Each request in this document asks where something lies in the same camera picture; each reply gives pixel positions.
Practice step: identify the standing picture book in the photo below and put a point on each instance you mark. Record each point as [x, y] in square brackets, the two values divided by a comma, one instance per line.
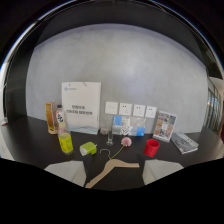
[164, 126]

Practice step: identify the flat grey magazine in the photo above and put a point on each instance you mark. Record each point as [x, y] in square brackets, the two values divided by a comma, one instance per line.
[184, 142]

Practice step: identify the clear stemmed glass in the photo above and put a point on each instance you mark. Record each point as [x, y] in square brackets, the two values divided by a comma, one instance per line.
[110, 136]

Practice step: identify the green and white charger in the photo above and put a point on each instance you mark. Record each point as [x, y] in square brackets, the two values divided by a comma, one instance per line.
[88, 148]

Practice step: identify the wooden clothes hanger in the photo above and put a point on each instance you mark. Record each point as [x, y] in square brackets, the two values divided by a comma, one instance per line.
[111, 166]

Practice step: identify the pink artificial flower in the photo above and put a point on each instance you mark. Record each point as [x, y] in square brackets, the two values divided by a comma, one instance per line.
[126, 142]

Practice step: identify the white wall socket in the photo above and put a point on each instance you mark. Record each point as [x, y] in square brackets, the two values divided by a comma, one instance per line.
[139, 110]
[150, 112]
[125, 109]

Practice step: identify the white wall switch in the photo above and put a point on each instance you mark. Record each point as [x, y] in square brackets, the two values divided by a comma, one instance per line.
[111, 107]

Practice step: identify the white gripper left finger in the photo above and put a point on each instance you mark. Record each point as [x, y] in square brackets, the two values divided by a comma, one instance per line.
[68, 170]

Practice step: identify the small pink box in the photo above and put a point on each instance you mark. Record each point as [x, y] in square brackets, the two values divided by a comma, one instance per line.
[104, 131]

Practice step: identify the white paper bag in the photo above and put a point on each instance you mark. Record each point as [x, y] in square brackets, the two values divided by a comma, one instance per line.
[81, 106]

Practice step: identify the red cup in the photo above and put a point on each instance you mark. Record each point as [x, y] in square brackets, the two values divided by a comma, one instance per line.
[151, 148]

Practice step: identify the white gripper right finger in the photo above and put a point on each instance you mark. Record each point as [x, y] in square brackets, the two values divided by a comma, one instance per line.
[159, 169]

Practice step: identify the yellow drink bottle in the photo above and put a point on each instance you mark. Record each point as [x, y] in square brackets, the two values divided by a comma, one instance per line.
[64, 133]

